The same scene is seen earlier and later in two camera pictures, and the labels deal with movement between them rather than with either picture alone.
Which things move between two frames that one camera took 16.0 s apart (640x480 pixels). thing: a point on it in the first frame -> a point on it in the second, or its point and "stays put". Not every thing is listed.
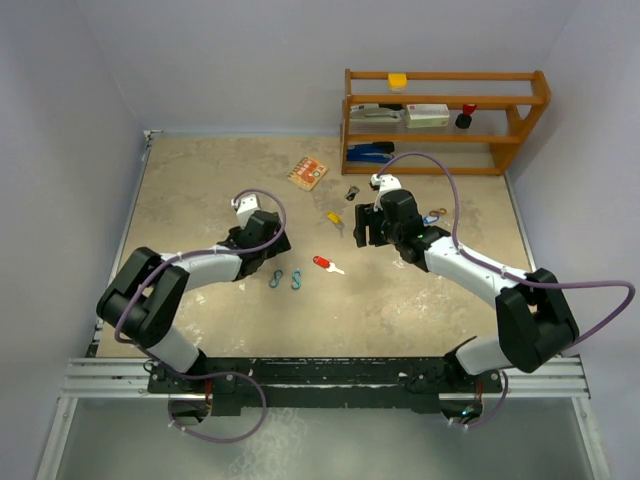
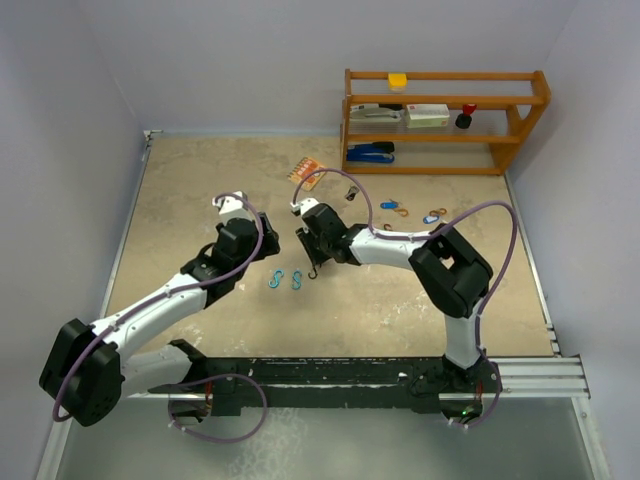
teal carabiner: x=294 y=276 stays put
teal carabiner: x=276 y=280 stays put
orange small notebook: x=307 y=173 stays put
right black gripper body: x=380 y=232 -> x=317 y=248
